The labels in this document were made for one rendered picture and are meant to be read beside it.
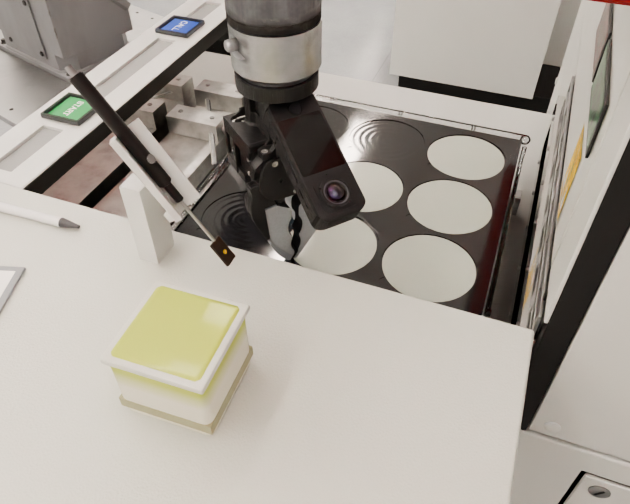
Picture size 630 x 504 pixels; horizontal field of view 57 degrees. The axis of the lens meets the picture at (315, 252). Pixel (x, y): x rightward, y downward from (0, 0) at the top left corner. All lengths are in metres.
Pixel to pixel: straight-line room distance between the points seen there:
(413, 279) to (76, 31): 0.80
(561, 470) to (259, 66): 0.49
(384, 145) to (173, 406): 0.50
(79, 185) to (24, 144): 0.08
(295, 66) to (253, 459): 0.29
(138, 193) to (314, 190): 0.14
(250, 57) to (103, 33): 0.76
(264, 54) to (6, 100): 0.78
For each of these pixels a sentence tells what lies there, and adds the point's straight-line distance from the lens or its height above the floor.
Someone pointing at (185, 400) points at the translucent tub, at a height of 1.01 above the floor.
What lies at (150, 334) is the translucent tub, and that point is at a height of 1.03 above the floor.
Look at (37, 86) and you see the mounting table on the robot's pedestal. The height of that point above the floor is 0.82.
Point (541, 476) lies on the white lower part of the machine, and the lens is 0.70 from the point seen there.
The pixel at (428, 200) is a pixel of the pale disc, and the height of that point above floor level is 0.90.
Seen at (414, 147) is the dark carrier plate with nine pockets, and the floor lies 0.90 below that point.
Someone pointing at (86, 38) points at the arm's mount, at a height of 0.88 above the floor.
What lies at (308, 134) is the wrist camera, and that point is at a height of 1.08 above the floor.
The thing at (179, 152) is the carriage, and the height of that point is 0.88.
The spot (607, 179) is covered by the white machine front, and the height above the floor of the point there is 1.12.
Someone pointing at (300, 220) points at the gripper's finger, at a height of 0.96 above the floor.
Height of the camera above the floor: 1.35
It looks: 44 degrees down
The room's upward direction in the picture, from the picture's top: straight up
